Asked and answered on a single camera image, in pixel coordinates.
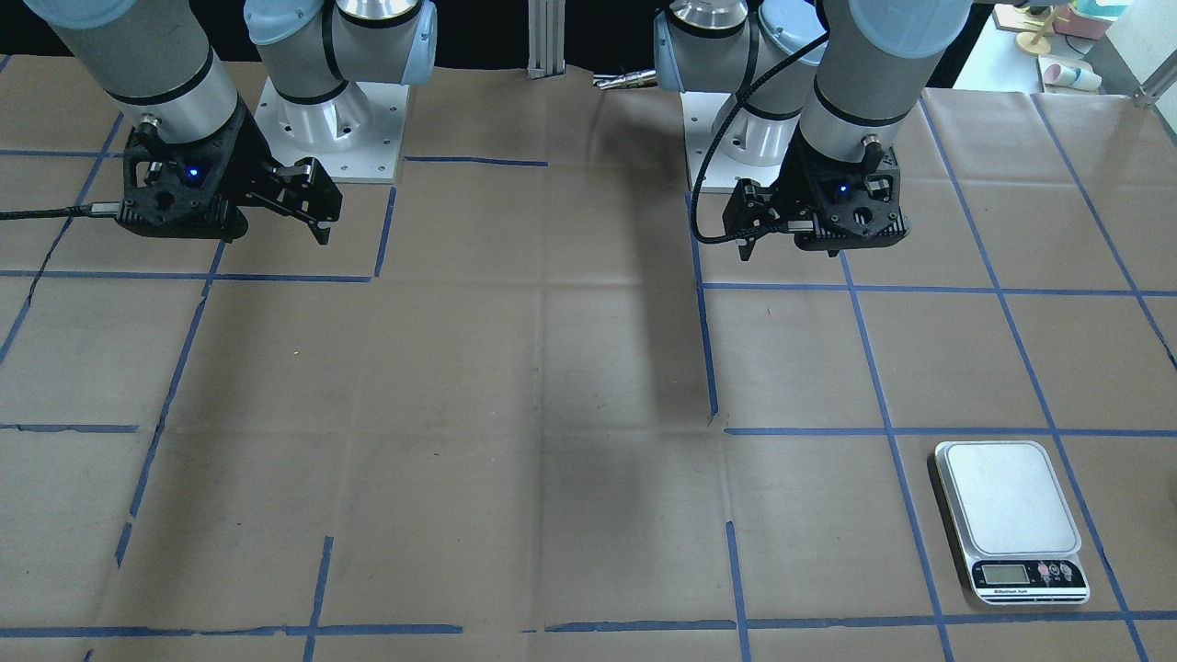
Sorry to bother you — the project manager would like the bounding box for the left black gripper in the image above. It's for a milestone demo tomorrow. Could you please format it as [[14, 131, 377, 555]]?
[[723, 134, 909, 262]]

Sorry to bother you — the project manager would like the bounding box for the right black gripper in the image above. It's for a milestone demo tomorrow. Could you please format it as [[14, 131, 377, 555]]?
[[117, 100, 343, 245]]

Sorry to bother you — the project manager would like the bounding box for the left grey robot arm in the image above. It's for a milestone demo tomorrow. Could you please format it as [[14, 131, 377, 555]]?
[[654, 1, 967, 260]]

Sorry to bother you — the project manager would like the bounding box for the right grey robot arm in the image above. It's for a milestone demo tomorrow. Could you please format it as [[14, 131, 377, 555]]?
[[29, 1, 439, 245]]

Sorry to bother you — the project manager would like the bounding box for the white digital kitchen scale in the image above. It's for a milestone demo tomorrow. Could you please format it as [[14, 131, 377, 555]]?
[[933, 441, 1091, 605]]

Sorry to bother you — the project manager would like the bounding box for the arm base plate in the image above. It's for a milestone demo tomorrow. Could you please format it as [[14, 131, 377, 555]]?
[[254, 80, 413, 185], [681, 90, 803, 193]]

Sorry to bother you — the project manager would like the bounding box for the black braided cable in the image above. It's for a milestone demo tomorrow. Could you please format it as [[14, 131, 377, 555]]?
[[0, 204, 120, 223], [691, 32, 833, 245]]

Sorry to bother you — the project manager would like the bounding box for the aluminium frame post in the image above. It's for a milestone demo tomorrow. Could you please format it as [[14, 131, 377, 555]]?
[[526, 0, 566, 80]]

